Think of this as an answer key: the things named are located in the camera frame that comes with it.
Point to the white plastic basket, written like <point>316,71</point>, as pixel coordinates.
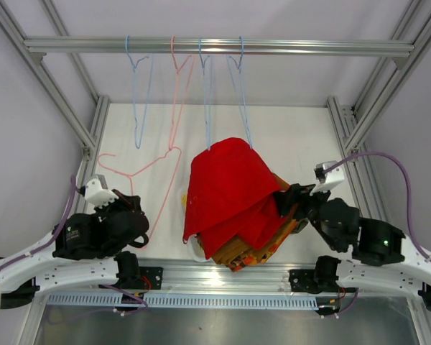
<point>195,250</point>

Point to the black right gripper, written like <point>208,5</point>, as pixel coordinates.
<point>285,199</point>

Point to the aluminium frame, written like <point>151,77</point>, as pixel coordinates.
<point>397,61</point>

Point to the pink hanger of red trousers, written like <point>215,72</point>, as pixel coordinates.
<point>154,180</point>

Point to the red trousers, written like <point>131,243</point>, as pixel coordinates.
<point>229,155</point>

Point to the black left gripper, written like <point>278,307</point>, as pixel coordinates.
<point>130,203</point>

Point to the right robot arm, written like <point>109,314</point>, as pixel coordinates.
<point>383,258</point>

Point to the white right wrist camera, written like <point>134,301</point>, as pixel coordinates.
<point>328,177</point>

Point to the slotted cable duct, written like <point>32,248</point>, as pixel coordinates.
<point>174,300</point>

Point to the yellow trousers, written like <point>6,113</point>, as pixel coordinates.
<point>184,201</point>

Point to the pink hanger of yellow camouflage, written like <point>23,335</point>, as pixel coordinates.
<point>183,75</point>

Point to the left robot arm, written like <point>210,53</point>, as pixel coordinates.
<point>85,249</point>

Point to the orange brown camouflage trousers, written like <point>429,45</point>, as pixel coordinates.
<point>240,255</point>

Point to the blue hanger of brown trousers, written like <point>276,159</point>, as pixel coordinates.
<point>237,80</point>

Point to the blue hanger of orange camouflage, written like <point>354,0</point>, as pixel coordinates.
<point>207,71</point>

